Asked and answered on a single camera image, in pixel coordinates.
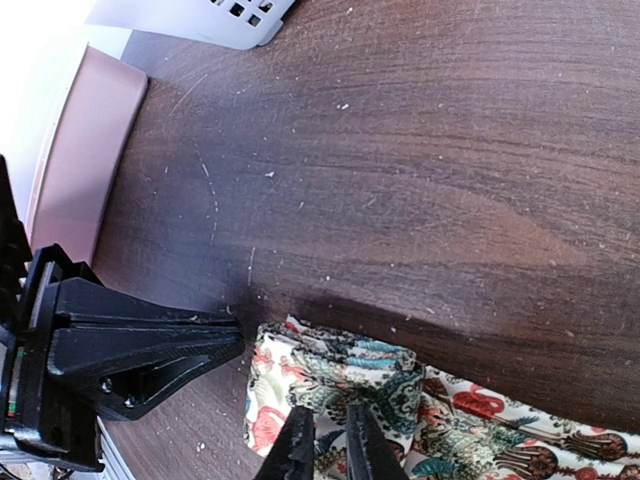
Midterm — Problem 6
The aluminium front rail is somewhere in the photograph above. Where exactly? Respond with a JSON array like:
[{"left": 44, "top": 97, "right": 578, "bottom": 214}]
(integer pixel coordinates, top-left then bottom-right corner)
[{"left": 97, "top": 418, "right": 135, "bottom": 480}]

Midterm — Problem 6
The white perforated plastic basket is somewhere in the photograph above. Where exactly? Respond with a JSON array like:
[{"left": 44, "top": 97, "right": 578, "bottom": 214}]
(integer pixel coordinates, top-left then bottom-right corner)
[{"left": 87, "top": 0, "right": 295, "bottom": 50}]

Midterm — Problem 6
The pink compartment organizer box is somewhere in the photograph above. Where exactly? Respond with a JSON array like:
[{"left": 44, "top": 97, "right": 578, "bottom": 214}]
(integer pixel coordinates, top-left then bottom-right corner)
[{"left": 26, "top": 46, "right": 149, "bottom": 264}]

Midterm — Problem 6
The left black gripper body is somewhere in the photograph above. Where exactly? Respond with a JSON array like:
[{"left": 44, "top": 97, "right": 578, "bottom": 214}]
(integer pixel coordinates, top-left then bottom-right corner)
[{"left": 1, "top": 244, "right": 104, "bottom": 473}]

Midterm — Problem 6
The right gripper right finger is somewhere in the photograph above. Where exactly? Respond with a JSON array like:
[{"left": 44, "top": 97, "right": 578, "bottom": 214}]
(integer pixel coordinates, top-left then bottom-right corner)
[{"left": 346, "top": 404, "right": 408, "bottom": 480}]

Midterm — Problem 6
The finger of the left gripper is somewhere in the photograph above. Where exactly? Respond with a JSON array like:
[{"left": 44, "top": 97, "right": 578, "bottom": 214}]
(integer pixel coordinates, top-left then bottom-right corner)
[
  {"left": 47, "top": 329, "right": 244, "bottom": 420},
  {"left": 53, "top": 278, "right": 242, "bottom": 340}
]

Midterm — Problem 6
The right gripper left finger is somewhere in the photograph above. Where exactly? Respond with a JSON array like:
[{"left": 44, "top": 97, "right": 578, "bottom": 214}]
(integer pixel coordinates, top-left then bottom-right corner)
[{"left": 254, "top": 406, "right": 315, "bottom": 480}]

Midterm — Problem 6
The paisley patterned tie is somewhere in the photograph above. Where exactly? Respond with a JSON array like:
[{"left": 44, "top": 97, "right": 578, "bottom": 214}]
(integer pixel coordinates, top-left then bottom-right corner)
[{"left": 244, "top": 317, "right": 639, "bottom": 479}]

